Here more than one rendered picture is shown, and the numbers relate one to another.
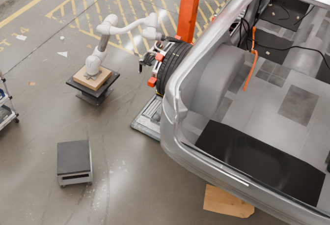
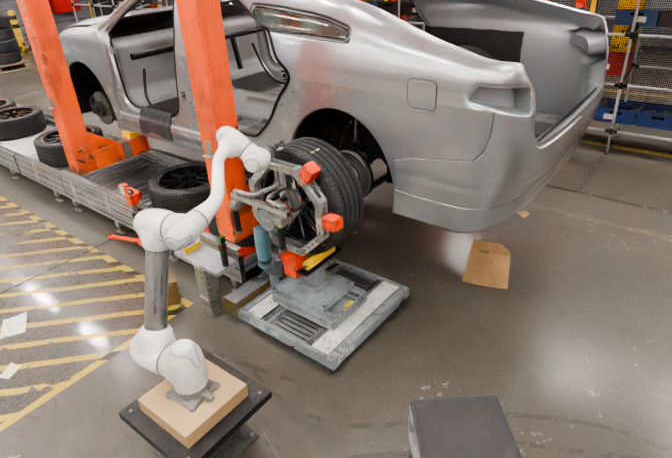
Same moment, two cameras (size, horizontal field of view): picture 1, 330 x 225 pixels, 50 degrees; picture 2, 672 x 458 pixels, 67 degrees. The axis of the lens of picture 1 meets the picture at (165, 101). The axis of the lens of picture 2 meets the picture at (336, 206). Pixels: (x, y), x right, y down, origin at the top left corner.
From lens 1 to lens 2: 3.50 m
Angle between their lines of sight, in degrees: 60
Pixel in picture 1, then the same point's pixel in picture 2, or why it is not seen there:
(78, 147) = (436, 418)
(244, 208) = (495, 252)
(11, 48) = not seen: outside the picture
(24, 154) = not seen: outside the picture
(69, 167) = (499, 434)
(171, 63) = (328, 163)
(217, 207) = (499, 275)
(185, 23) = not seen: hidden behind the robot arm
